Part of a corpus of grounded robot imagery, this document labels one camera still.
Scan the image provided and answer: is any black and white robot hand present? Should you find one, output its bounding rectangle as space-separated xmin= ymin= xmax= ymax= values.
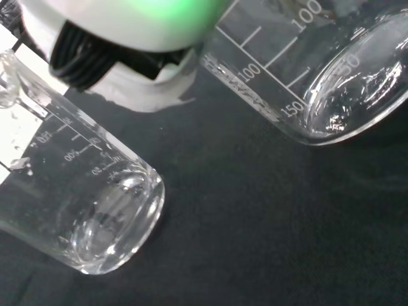
xmin=18 ymin=0 xmax=236 ymax=113

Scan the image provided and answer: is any clear glass 200 mL beaker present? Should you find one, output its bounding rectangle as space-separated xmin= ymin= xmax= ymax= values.
xmin=0 ymin=50 xmax=166 ymax=276

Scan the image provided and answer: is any black bench cloth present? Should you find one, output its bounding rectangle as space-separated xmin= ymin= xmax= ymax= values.
xmin=0 ymin=41 xmax=408 ymax=306

